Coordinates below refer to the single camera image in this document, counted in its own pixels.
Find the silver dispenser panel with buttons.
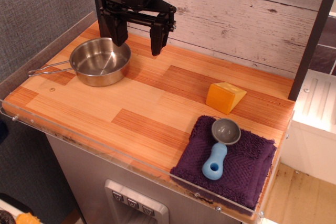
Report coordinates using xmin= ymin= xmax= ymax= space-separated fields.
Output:
xmin=104 ymin=179 xmax=170 ymax=224

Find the white toy sink unit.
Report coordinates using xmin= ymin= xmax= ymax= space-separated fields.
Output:
xmin=279 ymin=11 xmax=336 ymax=186

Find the silver pot with handle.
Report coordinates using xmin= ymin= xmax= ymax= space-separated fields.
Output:
xmin=27 ymin=37 xmax=131 ymax=87

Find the orange object bottom left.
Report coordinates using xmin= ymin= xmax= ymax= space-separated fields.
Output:
xmin=15 ymin=213 xmax=41 ymax=224

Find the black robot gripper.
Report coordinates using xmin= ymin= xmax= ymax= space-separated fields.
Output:
xmin=100 ymin=0 xmax=176 ymax=56

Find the purple folded towel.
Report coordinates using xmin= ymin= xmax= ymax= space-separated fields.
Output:
xmin=171 ymin=115 xmax=276 ymax=210

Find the orange cheese wedge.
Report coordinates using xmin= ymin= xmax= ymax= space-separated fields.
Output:
xmin=205 ymin=82 xmax=247 ymax=114

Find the grey blue ice cream scoop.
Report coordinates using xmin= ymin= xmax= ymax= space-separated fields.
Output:
xmin=202 ymin=118 xmax=241 ymax=180

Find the dark right frame post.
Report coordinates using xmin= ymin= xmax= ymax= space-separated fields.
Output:
xmin=288 ymin=0 xmax=334 ymax=101

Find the grey toy fridge cabinet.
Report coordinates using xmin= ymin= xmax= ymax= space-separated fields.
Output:
xmin=47 ymin=135 xmax=239 ymax=223

